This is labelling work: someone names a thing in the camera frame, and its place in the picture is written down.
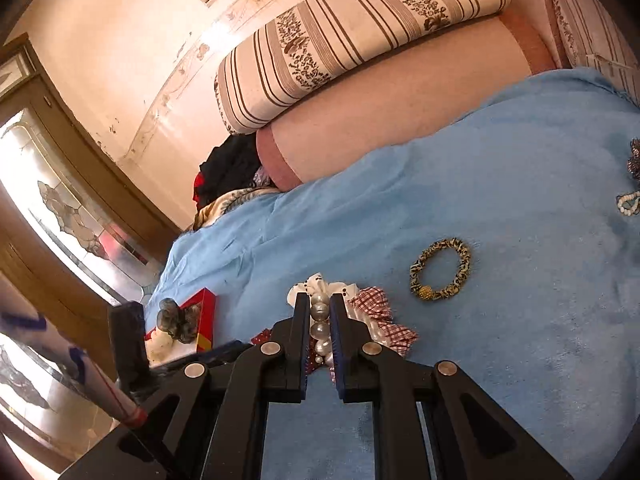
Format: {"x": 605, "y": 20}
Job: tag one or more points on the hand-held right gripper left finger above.
{"x": 303, "y": 340}

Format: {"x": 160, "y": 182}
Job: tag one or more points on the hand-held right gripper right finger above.
{"x": 337, "y": 345}

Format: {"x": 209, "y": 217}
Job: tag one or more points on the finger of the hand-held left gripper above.
{"x": 129, "y": 345}
{"x": 225, "y": 351}

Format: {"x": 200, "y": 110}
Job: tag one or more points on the red cardboard box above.
{"x": 205, "y": 320}

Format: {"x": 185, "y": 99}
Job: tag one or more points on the dark red polka-dot scrunchie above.
{"x": 261, "y": 337}

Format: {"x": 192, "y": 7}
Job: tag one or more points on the red plaid scrunchie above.
{"x": 385, "y": 320}

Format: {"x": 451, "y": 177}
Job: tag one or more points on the white dotted scrunchie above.
{"x": 320, "y": 285}

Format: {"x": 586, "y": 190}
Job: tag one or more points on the grey beaded jewelry piece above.
{"x": 635, "y": 160}

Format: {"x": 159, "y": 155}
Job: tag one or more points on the white sheer scrunchie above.
{"x": 160, "y": 347}

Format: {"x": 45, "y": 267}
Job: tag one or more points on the grey sheer scrunchie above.
{"x": 177, "y": 320}

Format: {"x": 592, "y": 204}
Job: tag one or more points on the white tube with red band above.
{"x": 75, "y": 375}

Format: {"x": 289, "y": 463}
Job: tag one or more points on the cream floral cloth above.
{"x": 225, "y": 207}

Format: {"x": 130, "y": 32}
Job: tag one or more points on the stained glass door pane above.
{"x": 65, "y": 200}

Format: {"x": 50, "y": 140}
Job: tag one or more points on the red clothing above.
{"x": 200, "y": 190}

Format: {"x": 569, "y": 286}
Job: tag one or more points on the black clothing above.
{"x": 232, "y": 160}

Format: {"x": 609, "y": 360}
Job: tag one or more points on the light blue blanket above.
{"x": 500, "y": 185}

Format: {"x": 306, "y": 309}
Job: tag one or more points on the brown wooden door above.
{"x": 75, "y": 120}

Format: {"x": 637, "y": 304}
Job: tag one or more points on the pink bolster cushion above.
{"x": 400, "y": 110}

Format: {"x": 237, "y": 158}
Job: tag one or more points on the striped floral pillow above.
{"x": 360, "y": 35}
{"x": 590, "y": 20}

